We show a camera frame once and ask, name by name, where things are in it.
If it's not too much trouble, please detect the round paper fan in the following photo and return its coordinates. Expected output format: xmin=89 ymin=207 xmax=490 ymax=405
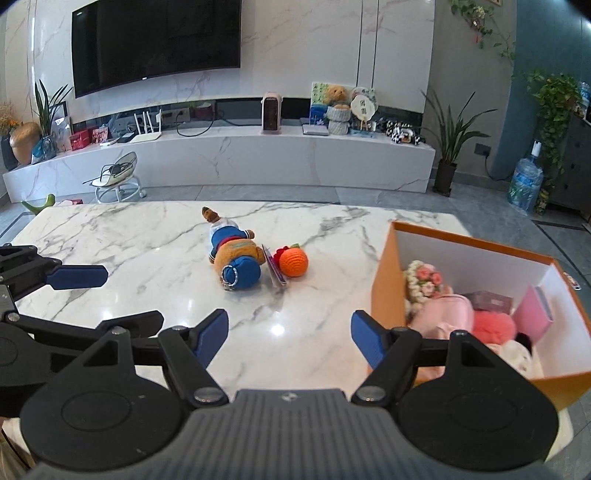
xmin=350 ymin=88 xmax=377 ymax=130

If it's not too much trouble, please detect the pink fabric pouch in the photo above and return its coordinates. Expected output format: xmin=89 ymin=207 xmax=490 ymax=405
xmin=409 ymin=295 xmax=475 ymax=384

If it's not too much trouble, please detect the white router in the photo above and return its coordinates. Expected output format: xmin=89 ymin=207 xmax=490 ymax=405
xmin=129 ymin=110 xmax=163 ymax=144

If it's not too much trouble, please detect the hanging vine plant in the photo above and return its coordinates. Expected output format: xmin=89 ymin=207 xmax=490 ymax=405
xmin=450 ymin=0 xmax=515 ymax=61

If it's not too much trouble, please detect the long leaf green plant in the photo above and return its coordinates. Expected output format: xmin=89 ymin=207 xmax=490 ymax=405
xmin=33 ymin=79 xmax=75 ymax=139

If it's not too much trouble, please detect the crochet bunny with flowers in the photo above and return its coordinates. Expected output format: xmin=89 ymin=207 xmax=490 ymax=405
xmin=403 ymin=260 xmax=455 ymax=324

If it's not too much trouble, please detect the grey cabinet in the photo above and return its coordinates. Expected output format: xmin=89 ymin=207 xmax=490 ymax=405
xmin=549 ymin=111 xmax=591 ymax=213

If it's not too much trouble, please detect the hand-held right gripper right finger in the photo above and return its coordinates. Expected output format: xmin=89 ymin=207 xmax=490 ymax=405
xmin=350 ymin=310 xmax=532 ymax=407

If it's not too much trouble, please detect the tall potted plant black pot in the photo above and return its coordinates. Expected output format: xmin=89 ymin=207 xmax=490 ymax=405
xmin=420 ymin=88 xmax=497 ymax=197

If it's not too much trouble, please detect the small brown teddy bear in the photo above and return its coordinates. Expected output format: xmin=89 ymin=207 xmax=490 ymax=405
xmin=323 ymin=84 xmax=348 ymax=108

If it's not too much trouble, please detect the black white cow figurine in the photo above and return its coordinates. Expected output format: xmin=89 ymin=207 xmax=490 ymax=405
xmin=385 ymin=120 xmax=423 ymax=145

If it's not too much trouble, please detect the small printed card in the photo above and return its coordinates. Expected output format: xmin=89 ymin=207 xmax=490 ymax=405
xmin=261 ymin=243 xmax=290 ymax=292

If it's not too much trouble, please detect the orange cardboard box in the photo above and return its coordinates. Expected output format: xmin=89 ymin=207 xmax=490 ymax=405
xmin=372 ymin=220 xmax=591 ymax=414

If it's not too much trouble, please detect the white baby rocker chair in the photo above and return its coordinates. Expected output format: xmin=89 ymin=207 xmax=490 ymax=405
xmin=83 ymin=151 xmax=147 ymax=204

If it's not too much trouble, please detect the small mauve box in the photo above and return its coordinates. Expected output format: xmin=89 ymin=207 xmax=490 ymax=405
xmin=463 ymin=291 xmax=514 ymax=313

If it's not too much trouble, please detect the brown bear plush blue outfit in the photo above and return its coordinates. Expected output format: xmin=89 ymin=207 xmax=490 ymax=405
xmin=201 ymin=206 xmax=265 ymax=292

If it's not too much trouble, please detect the marble television console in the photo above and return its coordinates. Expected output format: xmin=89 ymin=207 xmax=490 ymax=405
xmin=2 ymin=124 xmax=437 ymax=199

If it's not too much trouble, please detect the gold round vase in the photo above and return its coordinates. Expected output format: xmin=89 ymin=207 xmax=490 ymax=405
xmin=9 ymin=122 xmax=42 ymax=167

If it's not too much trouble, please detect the pink fluffy peach plush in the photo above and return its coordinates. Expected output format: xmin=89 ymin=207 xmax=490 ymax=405
xmin=472 ymin=310 xmax=517 ymax=344

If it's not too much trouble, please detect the black power cable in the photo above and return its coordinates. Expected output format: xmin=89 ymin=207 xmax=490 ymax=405
xmin=175 ymin=108 xmax=218 ymax=138

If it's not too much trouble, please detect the dried flower bunch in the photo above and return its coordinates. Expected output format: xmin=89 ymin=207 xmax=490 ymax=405
xmin=0 ymin=102 xmax=21 ymax=137

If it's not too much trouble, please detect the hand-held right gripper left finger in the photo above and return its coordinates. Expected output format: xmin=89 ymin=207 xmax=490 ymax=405
xmin=58 ymin=308 xmax=232 ymax=408

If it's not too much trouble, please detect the crochet orange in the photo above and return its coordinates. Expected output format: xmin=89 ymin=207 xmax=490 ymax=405
xmin=272 ymin=243 xmax=309 ymax=278

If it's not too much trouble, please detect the pink notebook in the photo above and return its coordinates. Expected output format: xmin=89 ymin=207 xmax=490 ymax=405
xmin=512 ymin=284 xmax=554 ymax=343

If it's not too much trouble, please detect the pink white space heater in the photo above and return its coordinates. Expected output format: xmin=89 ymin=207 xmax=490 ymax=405
xmin=261 ymin=91 xmax=283 ymax=134

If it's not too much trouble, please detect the leafy pothos plant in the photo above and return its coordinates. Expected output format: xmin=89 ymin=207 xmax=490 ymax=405
xmin=524 ymin=69 xmax=583 ymax=190

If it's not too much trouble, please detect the blue green painting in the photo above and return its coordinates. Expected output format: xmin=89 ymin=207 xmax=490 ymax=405
xmin=310 ymin=82 xmax=333 ymax=125

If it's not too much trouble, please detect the blue glass vase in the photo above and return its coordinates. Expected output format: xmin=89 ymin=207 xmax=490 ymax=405
xmin=31 ymin=136 xmax=58 ymax=162

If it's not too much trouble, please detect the blue water bottle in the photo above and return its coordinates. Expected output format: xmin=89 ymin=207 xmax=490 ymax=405
xmin=507 ymin=141 xmax=544 ymax=212

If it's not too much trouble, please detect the black wall television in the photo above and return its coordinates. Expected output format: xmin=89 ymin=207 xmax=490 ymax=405
xmin=71 ymin=0 xmax=242 ymax=99

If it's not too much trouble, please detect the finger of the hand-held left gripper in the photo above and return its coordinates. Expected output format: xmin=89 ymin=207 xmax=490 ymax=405
xmin=0 ymin=310 xmax=165 ymax=354
xmin=0 ymin=244 xmax=110 ymax=302

